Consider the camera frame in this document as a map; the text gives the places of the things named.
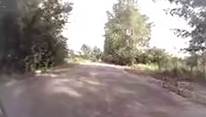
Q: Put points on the distant small trees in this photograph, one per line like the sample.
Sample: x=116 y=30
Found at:
x=90 y=53

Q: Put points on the weedy grass strip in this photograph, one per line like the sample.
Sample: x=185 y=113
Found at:
x=74 y=60

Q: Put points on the grey asphalt road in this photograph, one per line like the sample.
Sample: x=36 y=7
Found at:
x=99 y=94

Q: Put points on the tall pale green tree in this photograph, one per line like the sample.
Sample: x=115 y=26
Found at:
x=127 y=32

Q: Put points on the green bushes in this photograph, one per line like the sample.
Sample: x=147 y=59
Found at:
x=156 y=57

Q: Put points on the dense dark trees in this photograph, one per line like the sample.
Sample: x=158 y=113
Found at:
x=29 y=28

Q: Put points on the pale grass verge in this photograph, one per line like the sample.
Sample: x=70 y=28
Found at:
x=184 y=70

